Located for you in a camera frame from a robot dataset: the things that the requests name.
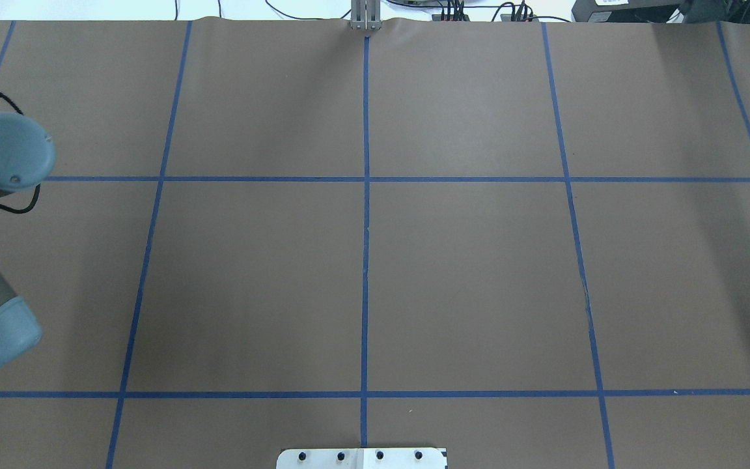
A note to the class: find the black box with label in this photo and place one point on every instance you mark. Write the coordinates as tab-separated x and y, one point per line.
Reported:
624	11

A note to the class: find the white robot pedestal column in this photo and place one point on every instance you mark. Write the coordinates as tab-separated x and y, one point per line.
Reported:
364	458

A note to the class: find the aluminium camera mast post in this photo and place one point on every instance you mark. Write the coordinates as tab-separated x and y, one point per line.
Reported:
365	15

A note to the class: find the small electronics relay board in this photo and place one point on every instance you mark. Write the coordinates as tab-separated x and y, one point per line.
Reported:
452	11

